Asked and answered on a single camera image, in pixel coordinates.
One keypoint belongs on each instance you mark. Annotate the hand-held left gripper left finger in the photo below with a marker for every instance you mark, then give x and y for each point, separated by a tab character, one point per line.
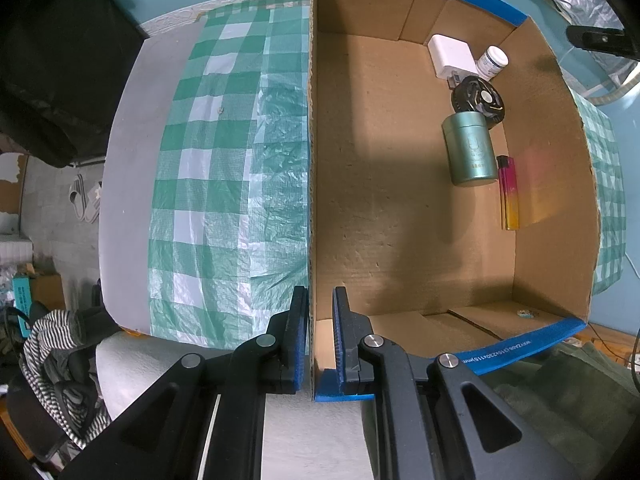
299	345

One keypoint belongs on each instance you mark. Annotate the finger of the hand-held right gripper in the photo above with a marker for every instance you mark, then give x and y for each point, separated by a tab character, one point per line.
602	41

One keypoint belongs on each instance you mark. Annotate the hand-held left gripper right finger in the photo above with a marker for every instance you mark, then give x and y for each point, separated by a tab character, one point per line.
341	345

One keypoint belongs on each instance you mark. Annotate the white pill bottle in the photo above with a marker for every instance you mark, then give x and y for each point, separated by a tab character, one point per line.
492	62

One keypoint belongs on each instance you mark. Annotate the black round disc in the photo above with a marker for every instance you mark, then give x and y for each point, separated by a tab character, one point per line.
475	100

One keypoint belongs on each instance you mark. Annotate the cardboard box with blue tape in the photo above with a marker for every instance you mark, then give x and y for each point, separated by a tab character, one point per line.
390	200

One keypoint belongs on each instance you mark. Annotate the green tin can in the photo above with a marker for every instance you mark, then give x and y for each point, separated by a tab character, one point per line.
469	152

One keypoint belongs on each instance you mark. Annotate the pink and yellow lighter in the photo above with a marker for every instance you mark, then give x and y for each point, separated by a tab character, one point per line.
510	195

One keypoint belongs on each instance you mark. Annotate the white foam sheet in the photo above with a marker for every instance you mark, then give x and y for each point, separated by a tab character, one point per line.
320	440

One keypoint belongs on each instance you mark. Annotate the white charger block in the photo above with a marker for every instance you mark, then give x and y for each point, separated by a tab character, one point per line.
450	55

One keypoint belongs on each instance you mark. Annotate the green checkered plastic tablecloth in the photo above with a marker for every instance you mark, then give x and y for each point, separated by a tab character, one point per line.
210	160

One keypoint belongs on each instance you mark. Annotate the dark green cloth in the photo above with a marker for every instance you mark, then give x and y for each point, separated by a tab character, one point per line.
565	410

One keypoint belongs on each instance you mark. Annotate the striped cloth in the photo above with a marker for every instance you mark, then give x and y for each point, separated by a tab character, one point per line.
60	355

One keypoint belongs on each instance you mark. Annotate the white slipper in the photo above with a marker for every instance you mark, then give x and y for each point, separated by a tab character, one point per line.
77	195
95	207

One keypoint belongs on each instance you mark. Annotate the small brown cardboard box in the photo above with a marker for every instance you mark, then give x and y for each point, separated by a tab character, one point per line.
47	290

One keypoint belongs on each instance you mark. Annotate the teal box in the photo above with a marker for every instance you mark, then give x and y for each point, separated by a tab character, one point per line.
22	305

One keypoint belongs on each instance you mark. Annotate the black hanging garment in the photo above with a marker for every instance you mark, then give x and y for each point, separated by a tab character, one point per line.
65	50

